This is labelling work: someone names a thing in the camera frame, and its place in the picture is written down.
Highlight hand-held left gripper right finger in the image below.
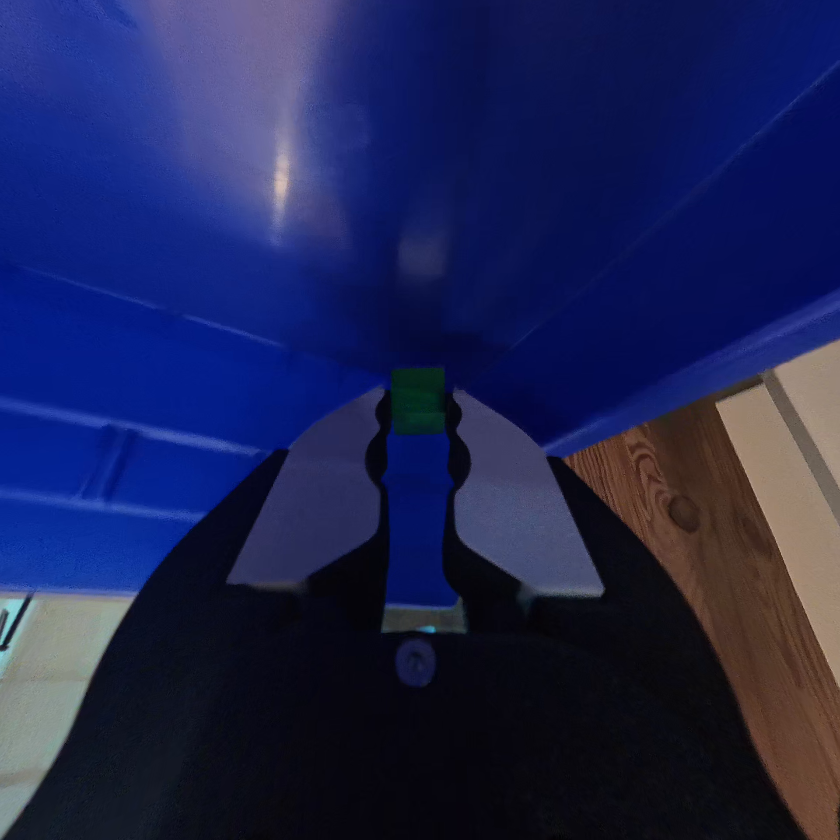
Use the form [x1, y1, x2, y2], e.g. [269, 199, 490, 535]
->
[446, 390, 605, 598]

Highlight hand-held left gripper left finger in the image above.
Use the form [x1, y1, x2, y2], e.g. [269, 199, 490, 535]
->
[225, 387, 393, 588]

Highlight green wooden cube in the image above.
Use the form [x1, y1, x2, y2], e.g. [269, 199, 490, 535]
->
[390, 367, 447, 436]

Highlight blue plastic bin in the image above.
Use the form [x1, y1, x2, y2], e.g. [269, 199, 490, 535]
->
[0, 0, 840, 608]

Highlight wooden ceiling beam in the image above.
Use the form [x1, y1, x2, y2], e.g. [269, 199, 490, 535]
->
[564, 397, 840, 840]

